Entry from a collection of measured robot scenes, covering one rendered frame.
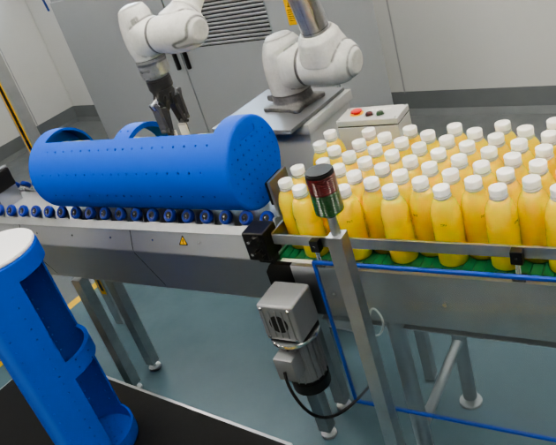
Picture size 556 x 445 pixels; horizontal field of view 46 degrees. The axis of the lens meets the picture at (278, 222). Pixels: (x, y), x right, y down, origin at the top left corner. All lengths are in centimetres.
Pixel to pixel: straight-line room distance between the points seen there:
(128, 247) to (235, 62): 187
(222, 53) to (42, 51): 384
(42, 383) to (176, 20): 124
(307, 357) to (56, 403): 95
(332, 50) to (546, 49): 237
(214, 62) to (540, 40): 200
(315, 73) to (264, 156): 48
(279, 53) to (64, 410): 144
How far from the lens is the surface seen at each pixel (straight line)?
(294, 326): 171
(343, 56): 229
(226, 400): 281
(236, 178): 186
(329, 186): 135
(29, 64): 742
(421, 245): 157
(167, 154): 196
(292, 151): 247
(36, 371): 230
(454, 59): 467
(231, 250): 200
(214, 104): 416
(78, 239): 248
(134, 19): 192
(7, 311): 218
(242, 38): 380
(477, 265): 160
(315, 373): 185
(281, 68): 242
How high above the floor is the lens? 183
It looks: 28 degrees down
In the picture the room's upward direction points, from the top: 18 degrees counter-clockwise
